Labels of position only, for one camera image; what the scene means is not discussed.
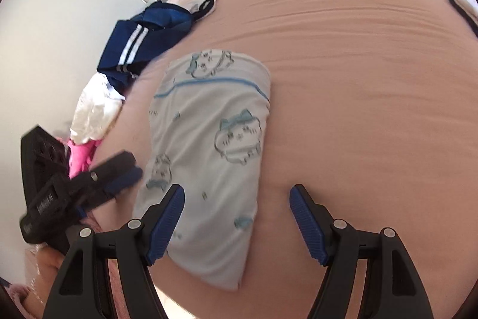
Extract magenta garment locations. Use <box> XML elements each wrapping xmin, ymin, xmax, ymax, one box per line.
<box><xmin>67</xmin><ymin>138</ymin><xmax>103</xmax><ymax>179</ymax></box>

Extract white garment black trim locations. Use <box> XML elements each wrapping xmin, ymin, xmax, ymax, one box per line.
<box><xmin>187</xmin><ymin>0</ymin><xmax>222</xmax><ymax>19</ymax></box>

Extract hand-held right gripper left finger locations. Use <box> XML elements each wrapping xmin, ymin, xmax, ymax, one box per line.
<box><xmin>43</xmin><ymin>184</ymin><xmax>185</xmax><ymax>319</ymax></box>

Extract pink sheeted bed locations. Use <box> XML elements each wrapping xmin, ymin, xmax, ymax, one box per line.
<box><xmin>88</xmin><ymin>0</ymin><xmax>478</xmax><ymax>319</ymax></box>

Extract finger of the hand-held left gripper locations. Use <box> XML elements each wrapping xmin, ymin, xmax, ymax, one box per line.
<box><xmin>73</xmin><ymin>152</ymin><xmax>137</xmax><ymax>193</ymax></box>
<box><xmin>76</xmin><ymin>169</ymin><xmax>144</xmax><ymax>219</ymax></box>

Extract person's left forearm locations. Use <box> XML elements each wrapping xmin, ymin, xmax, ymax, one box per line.
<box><xmin>24</xmin><ymin>244</ymin><xmax>70</xmax><ymax>319</ymax></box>

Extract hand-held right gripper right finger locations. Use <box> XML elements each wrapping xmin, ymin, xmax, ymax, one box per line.
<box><xmin>289</xmin><ymin>184</ymin><xmax>436</xmax><ymax>319</ymax></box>

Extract navy white-striped pants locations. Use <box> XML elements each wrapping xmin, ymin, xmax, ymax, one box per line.
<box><xmin>97</xmin><ymin>1</ymin><xmax>193</xmax><ymax>90</ymax></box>

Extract light blue printed pants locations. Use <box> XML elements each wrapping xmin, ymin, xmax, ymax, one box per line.
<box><xmin>134</xmin><ymin>49</ymin><xmax>271</xmax><ymax>291</ymax></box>

